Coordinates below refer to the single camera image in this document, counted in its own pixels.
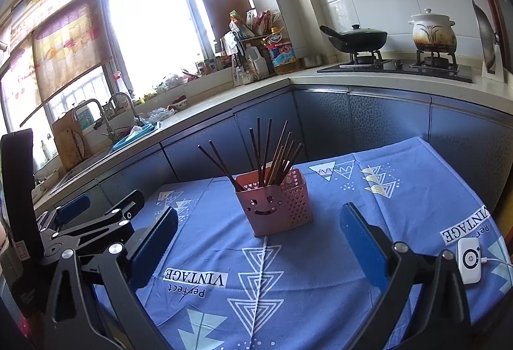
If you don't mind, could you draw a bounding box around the black gas stove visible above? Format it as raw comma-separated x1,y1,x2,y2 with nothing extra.
316,49,474,84

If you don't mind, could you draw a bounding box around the white portable device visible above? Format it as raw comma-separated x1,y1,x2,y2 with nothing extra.
457,238,486,286

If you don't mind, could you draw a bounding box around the wooden cutting board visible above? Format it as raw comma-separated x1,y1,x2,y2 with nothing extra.
52,111,87,172

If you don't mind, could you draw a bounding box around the seasoning rack with packets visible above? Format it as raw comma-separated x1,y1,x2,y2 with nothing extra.
222,9,285,50

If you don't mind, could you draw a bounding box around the steel pan lid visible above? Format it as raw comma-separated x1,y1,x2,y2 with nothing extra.
471,0,501,75

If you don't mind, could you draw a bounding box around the bunch of wooden chopsticks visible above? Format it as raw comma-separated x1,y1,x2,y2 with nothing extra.
198,117,305,192

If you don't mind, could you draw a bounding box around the row of seasoning bottles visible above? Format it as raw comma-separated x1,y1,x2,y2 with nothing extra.
194,57,233,76

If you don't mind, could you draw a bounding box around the pink plastic utensil holder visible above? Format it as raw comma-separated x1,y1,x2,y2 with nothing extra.
234,168,314,237

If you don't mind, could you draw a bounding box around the black wok with lid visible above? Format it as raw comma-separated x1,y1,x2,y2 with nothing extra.
319,24,389,54

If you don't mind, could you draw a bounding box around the clear plastic bag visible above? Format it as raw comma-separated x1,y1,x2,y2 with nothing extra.
140,107,177,125

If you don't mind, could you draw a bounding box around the blue plastic basin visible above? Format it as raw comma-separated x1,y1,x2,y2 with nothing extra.
110,123,156,152

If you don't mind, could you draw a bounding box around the yellow cooking oil bottle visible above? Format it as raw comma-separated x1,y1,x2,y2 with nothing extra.
266,27,301,76

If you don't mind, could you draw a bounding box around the angular steel faucet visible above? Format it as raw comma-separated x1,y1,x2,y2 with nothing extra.
72,98,115,142

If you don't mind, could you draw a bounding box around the steel kitchen sink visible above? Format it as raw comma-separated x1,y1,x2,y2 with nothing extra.
48,125,161,194

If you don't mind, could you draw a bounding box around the white plastic jug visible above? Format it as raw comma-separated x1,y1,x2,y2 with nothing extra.
244,44,270,83

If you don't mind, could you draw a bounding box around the blue printed tablecloth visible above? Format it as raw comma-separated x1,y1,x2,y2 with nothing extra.
94,137,513,350

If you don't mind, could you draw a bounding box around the white ceramic clay pot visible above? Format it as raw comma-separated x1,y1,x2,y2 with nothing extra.
409,8,458,53

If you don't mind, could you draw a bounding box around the printed roller blind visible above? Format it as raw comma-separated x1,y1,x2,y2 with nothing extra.
31,0,115,107
0,39,45,128

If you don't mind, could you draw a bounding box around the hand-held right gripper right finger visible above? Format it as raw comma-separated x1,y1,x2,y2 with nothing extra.
340,202,473,350

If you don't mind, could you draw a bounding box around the curved steel faucet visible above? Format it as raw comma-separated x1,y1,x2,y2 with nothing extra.
107,92,141,126

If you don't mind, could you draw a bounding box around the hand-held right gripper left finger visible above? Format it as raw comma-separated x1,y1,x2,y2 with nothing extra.
45,206,185,350

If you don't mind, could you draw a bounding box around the blue printed box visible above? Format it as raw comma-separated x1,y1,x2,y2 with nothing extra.
76,107,96,127

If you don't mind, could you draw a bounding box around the pink top spray bottle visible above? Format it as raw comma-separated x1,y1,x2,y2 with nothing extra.
114,71,135,112

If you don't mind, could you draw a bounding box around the small patterned bowl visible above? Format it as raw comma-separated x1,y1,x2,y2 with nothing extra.
168,94,189,113

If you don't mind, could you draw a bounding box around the brown window panel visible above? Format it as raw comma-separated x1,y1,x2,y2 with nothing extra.
199,0,253,58

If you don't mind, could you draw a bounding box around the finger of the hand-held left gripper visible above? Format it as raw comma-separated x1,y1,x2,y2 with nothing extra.
53,193,93,223
39,189,146,255

